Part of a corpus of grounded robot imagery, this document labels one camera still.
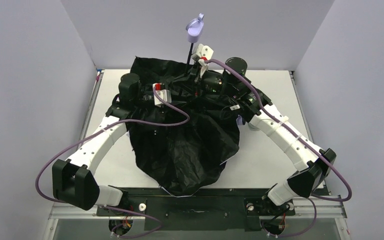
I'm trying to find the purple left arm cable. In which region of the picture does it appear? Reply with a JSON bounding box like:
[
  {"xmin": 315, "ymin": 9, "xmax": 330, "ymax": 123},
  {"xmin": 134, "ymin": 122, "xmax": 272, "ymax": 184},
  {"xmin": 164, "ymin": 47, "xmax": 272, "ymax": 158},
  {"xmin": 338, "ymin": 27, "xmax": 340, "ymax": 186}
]
[{"xmin": 34, "ymin": 84, "xmax": 191, "ymax": 239}]

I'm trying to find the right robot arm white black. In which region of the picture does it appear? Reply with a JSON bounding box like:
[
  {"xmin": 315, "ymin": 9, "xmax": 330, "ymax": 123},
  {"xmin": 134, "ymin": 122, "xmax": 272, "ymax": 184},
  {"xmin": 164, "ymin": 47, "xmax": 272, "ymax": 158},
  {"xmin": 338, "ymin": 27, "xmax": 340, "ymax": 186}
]
[{"xmin": 198, "ymin": 57, "xmax": 337, "ymax": 206}]

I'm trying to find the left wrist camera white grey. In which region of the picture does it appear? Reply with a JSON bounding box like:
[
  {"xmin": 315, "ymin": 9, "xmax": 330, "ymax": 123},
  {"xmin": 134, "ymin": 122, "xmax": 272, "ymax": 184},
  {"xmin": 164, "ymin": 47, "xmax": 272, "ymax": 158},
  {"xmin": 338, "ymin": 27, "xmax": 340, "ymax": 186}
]
[{"xmin": 152, "ymin": 83, "xmax": 172, "ymax": 107}]

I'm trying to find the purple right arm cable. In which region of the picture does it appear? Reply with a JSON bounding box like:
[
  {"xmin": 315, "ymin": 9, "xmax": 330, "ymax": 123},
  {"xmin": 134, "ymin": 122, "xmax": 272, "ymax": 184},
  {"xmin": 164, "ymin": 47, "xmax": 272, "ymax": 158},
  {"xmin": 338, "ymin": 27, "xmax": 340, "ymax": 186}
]
[{"xmin": 205, "ymin": 58, "xmax": 353, "ymax": 239}]

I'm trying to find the lilac black umbrella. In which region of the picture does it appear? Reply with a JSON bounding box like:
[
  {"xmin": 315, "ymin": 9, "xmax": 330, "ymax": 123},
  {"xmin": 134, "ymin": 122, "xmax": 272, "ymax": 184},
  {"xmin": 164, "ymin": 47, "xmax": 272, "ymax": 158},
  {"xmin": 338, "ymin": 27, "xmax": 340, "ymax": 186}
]
[{"xmin": 125, "ymin": 13, "xmax": 243, "ymax": 198}]

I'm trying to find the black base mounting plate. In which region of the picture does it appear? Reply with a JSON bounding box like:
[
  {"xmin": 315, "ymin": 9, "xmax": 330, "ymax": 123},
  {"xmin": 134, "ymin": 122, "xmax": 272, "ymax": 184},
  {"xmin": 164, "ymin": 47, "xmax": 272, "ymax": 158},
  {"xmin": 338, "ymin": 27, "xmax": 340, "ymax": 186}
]
[{"xmin": 95, "ymin": 187, "xmax": 329, "ymax": 232}]

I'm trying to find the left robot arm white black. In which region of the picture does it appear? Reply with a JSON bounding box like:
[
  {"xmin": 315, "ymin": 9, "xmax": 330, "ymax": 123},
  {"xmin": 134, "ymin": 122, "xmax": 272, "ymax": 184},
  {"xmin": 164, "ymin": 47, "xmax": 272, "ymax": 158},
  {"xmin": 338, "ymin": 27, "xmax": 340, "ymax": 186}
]
[{"xmin": 51, "ymin": 73, "xmax": 141, "ymax": 210}]

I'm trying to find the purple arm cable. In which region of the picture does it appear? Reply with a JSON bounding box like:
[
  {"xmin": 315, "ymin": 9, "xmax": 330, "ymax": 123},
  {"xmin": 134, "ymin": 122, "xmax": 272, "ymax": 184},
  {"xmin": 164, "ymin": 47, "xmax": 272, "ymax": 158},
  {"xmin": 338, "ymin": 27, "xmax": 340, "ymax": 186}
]
[
  {"xmin": 34, "ymin": 84, "xmax": 191, "ymax": 239},
  {"xmin": 205, "ymin": 58, "xmax": 353, "ymax": 239}
]

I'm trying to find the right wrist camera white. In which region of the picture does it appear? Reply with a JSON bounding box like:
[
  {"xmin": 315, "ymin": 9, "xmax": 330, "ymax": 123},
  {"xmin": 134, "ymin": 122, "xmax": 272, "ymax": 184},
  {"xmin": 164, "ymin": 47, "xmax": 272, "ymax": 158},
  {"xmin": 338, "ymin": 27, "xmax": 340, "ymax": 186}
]
[{"xmin": 191, "ymin": 43, "xmax": 214, "ymax": 79}]

